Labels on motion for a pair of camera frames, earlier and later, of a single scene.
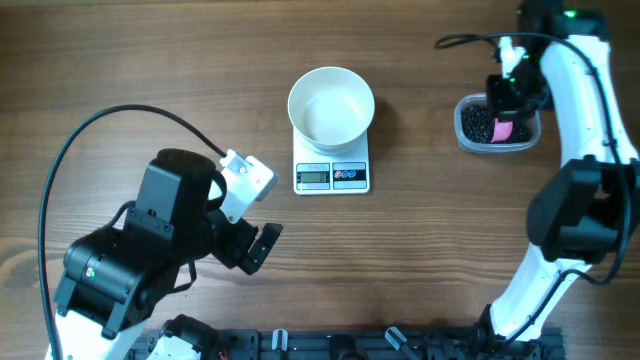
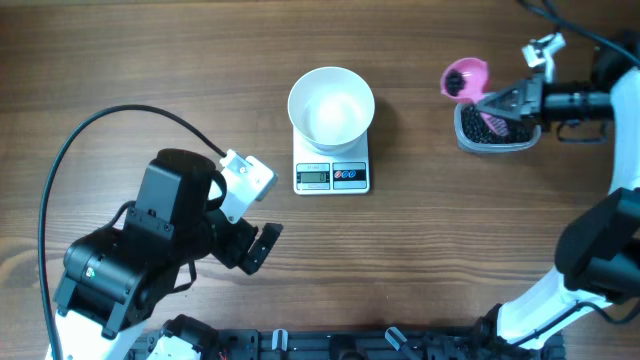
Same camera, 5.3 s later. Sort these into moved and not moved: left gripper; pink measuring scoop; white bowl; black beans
Moved: pink measuring scoop
Not moved: white bowl; left gripper; black beans
